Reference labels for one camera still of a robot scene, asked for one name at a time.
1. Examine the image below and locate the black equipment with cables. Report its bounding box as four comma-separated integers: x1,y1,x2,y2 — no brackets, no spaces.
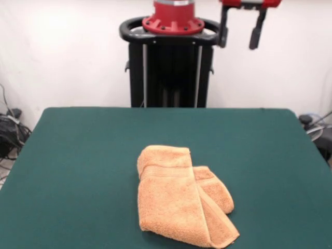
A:
0,82,33,161

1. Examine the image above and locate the grey black floor stand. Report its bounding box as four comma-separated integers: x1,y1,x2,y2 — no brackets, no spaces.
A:
298,114,332,167

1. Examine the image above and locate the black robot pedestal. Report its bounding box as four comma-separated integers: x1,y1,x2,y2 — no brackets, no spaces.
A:
119,16,223,108

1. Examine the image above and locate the orange terry towel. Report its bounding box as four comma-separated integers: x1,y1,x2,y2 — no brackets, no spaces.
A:
136,145,240,249

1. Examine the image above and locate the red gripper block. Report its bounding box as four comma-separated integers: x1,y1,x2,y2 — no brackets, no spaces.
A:
219,0,282,51

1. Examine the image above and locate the blue cable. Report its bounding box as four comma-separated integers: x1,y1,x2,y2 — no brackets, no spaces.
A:
305,110,332,126

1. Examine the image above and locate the dark green table cloth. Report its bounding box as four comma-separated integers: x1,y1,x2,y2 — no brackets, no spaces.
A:
0,107,332,249

